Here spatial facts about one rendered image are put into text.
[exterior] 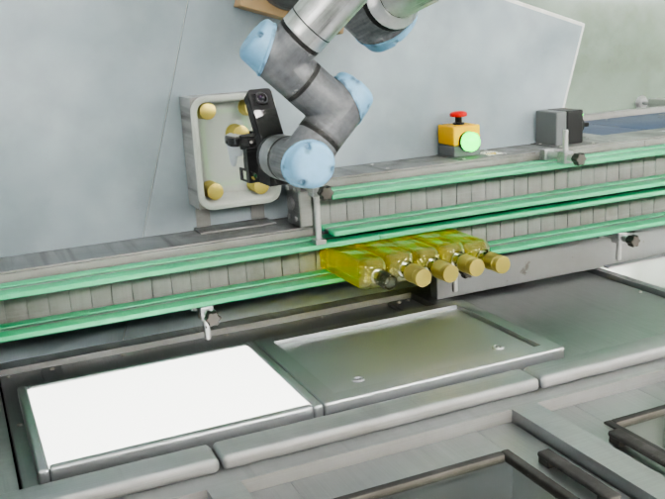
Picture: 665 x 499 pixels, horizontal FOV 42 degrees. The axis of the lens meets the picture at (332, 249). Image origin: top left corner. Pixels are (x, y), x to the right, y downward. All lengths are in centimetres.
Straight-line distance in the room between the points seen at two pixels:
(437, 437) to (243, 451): 30
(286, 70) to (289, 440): 55
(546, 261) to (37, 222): 114
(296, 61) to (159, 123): 52
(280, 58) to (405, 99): 69
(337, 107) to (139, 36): 55
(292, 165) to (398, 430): 43
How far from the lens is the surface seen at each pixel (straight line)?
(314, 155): 132
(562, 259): 213
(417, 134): 200
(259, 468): 126
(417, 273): 157
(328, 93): 135
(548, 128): 213
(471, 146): 195
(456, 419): 138
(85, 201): 177
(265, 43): 132
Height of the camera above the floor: 248
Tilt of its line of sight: 63 degrees down
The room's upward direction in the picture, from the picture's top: 116 degrees clockwise
